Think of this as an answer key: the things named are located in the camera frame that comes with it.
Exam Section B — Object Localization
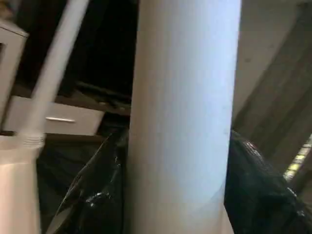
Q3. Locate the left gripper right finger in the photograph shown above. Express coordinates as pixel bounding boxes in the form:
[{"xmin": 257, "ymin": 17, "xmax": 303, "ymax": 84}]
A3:
[{"xmin": 223, "ymin": 130, "xmax": 312, "ymax": 234}]

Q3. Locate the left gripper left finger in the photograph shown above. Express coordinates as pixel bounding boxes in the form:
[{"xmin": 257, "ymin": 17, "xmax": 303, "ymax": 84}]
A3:
[{"xmin": 45, "ymin": 129, "xmax": 130, "ymax": 234}]

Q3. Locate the white plastic table top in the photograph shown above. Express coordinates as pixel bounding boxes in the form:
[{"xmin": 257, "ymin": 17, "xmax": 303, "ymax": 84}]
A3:
[{"xmin": 0, "ymin": 134, "xmax": 45, "ymax": 234}]

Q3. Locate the white plastic table leg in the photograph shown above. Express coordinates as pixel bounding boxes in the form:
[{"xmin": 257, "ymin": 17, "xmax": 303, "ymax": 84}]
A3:
[
  {"xmin": 124, "ymin": 0, "xmax": 243, "ymax": 234},
  {"xmin": 15, "ymin": 0, "xmax": 91, "ymax": 149}
]

